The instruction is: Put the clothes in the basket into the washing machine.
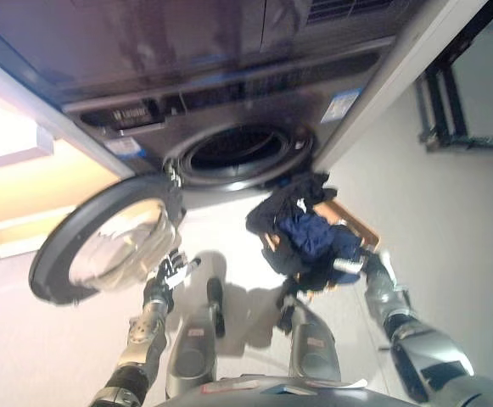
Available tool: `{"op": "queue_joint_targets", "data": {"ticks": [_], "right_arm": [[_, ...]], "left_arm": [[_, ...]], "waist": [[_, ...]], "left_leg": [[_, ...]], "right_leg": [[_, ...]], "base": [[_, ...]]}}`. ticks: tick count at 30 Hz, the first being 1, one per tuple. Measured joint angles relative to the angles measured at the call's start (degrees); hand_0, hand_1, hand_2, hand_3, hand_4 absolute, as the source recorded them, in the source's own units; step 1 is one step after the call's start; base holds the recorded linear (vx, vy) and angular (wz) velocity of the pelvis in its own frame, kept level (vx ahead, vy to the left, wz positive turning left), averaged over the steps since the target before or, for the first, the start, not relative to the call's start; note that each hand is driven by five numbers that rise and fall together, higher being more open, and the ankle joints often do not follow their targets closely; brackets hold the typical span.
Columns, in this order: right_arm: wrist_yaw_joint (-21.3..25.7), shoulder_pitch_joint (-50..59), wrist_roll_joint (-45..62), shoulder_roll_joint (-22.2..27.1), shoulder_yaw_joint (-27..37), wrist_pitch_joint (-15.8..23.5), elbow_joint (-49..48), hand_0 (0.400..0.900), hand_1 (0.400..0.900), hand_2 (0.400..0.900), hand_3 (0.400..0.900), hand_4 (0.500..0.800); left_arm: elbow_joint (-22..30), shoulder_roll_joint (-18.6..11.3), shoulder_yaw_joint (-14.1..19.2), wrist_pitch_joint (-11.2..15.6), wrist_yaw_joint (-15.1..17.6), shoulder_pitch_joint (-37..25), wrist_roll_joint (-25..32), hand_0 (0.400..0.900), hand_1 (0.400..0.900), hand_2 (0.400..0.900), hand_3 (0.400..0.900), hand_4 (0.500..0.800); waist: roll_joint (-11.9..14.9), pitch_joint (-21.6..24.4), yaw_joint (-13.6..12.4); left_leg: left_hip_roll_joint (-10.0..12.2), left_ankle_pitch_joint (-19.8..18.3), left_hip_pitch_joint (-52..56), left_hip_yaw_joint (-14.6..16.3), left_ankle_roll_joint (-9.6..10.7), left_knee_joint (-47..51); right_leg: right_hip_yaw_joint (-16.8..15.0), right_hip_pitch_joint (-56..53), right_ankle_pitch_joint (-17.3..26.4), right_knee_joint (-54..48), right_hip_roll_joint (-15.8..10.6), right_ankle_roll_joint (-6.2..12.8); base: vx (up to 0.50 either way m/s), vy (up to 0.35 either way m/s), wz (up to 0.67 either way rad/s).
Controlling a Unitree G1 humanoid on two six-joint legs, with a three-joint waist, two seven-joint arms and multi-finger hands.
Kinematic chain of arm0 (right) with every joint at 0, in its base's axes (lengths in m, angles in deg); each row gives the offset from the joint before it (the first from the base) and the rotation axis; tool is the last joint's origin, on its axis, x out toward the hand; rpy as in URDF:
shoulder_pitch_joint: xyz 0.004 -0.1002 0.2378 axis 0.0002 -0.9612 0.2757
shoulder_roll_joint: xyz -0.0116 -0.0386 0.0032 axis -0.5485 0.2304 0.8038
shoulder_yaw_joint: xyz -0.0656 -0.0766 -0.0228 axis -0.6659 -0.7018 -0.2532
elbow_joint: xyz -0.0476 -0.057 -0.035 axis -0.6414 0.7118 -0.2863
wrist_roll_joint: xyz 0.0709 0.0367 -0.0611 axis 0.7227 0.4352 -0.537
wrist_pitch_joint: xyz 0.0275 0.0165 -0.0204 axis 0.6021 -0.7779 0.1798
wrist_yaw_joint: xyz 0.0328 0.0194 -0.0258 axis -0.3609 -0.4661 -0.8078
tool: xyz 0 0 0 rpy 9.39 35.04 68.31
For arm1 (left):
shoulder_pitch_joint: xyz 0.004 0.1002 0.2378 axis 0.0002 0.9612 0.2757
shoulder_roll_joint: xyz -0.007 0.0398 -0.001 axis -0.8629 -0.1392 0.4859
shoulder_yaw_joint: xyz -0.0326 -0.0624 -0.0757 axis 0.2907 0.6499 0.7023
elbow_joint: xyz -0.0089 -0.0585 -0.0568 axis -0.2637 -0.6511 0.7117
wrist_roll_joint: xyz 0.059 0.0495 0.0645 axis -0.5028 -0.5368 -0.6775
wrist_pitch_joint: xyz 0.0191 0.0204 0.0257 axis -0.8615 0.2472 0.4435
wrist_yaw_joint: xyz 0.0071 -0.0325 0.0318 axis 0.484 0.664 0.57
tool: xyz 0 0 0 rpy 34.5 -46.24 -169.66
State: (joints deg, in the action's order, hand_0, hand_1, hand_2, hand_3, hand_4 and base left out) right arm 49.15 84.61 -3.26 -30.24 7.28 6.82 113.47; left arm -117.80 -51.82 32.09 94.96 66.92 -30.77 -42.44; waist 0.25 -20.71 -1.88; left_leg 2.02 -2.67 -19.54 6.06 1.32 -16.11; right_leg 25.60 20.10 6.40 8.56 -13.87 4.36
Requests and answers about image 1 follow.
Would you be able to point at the silver right robot leg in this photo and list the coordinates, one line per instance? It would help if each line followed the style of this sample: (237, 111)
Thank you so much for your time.
(312, 343)

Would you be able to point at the black metal rack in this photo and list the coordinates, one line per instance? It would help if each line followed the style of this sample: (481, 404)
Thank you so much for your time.
(435, 106)

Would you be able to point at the silver robot leg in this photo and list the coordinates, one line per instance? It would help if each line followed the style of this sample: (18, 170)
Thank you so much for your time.
(312, 343)
(195, 343)

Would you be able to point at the small white wall box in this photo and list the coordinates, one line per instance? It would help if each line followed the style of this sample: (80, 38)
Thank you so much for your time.
(44, 141)

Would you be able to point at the washing machine detergent drawer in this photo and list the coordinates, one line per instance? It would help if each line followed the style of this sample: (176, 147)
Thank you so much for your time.
(123, 116)

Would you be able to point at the dark grey stacked dryer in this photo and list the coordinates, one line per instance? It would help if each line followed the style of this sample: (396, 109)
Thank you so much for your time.
(144, 38)

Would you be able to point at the silver left robot leg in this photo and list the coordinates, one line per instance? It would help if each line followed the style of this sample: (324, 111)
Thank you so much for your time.
(195, 343)

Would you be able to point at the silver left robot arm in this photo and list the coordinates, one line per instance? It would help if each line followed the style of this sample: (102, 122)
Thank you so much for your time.
(140, 339)

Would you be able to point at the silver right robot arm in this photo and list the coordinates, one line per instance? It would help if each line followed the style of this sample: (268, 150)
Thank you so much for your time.
(416, 339)

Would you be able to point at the small blue sticker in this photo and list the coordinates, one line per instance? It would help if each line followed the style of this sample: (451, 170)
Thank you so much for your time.
(123, 148)

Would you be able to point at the grey robot torso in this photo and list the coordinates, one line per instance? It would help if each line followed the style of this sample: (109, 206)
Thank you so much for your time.
(271, 392)

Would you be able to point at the black garment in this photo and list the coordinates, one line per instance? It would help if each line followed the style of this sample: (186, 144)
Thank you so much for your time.
(271, 212)

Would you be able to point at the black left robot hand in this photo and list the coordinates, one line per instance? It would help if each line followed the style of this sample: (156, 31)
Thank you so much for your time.
(166, 275)

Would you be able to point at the wooden laundry basket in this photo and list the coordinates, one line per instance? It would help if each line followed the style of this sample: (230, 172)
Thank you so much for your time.
(348, 220)

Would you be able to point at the dark grey washing machine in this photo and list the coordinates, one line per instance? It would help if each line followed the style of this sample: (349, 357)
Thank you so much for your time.
(246, 106)

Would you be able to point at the round washing machine door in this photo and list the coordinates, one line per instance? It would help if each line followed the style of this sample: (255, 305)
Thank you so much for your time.
(55, 258)

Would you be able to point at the light wooden cabinet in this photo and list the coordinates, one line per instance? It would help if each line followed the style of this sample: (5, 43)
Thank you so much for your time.
(38, 191)

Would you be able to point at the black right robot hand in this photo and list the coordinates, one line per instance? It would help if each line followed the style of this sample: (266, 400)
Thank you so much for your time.
(350, 266)

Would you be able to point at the navy blue garment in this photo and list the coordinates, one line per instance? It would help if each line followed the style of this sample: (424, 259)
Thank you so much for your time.
(314, 237)

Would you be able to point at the blue white energy label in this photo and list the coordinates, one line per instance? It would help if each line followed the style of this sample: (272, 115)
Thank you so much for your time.
(341, 106)

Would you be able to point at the white cabinet side panel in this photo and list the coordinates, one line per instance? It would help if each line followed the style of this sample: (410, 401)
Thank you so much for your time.
(399, 76)

